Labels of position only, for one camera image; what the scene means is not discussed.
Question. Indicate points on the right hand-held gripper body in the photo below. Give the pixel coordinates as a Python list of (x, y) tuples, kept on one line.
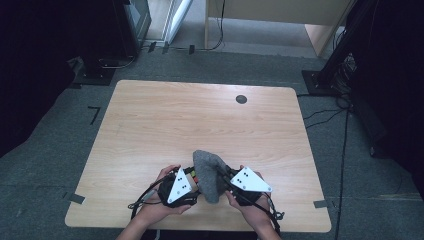
[(248, 183)]

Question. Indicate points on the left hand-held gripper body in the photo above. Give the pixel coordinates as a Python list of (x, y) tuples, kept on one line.
[(178, 190)]

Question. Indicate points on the grey fuzzy cloth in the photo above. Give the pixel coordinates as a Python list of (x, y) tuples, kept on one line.
[(208, 176)]

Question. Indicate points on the multicoloured puzzle cube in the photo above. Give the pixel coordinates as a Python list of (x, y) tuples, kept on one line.
[(195, 180)]

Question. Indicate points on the person's left hand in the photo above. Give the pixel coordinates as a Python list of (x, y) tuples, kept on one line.
[(155, 211)]

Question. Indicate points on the person's right hand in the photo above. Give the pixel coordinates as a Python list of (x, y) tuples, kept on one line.
[(256, 216)]

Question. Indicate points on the black round table grommet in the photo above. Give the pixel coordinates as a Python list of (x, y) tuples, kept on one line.
[(241, 99)]

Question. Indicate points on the grey tape strip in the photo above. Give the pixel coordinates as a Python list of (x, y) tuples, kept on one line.
[(320, 204), (75, 198)]

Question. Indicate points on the black floor tape strip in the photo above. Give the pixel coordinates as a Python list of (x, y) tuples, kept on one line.
[(191, 49)]

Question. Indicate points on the black metal stand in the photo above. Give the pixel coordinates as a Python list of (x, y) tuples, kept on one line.
[(336, 60)]

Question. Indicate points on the white door panel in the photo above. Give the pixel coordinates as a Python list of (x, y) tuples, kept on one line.
[(176, 18)]

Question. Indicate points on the light wooden desk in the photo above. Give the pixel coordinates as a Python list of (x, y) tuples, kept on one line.
[(283, 10)]

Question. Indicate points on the black cabinet with glass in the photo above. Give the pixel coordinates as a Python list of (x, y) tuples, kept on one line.
[(131, 26)]

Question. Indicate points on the dark curtain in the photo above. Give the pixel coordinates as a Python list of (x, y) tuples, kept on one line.
[(30, 66), (393, 83)]

